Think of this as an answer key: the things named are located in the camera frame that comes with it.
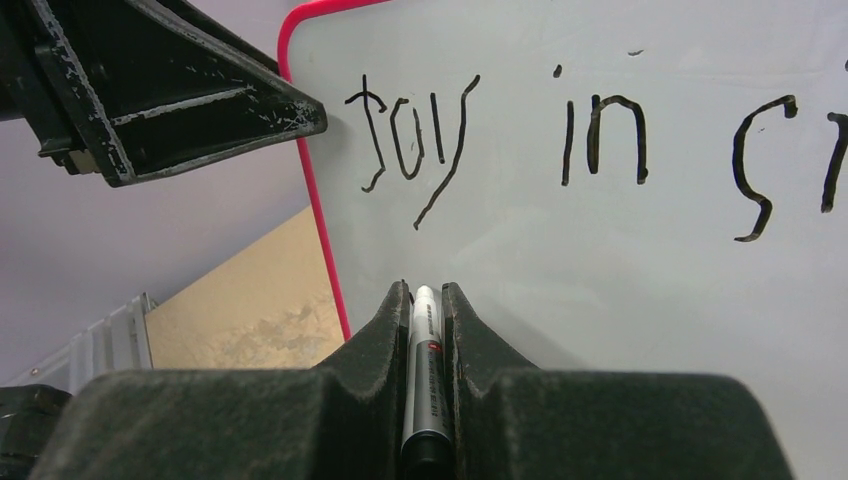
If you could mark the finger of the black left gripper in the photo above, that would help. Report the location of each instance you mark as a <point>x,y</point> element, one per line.
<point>192,15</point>
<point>153,97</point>

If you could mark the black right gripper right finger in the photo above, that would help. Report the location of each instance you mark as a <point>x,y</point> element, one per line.
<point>515,420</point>

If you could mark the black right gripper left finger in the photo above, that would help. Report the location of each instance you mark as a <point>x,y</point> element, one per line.
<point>340,419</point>

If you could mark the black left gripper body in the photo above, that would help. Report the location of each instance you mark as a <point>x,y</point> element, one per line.
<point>27,93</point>

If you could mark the white marker pen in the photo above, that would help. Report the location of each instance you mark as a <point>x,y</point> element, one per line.
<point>427,450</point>

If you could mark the red framed whiteboard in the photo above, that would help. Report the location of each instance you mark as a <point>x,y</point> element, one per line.
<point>615,185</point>

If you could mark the aluminium rail frame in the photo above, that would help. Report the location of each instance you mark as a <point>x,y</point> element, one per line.
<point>119,341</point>

